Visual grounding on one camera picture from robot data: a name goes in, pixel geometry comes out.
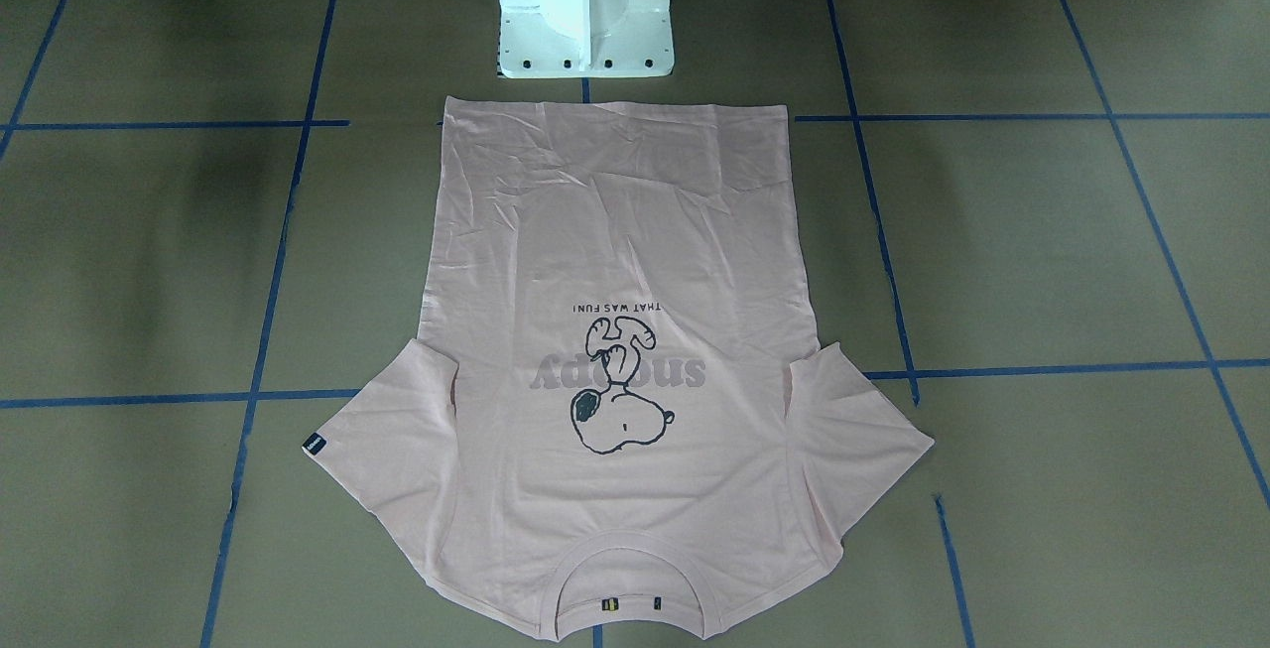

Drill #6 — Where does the pink Snoopy t-shirt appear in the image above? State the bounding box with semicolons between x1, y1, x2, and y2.
304;97;933;642

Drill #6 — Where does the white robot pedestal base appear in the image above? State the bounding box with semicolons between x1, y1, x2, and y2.
497;0;676;79

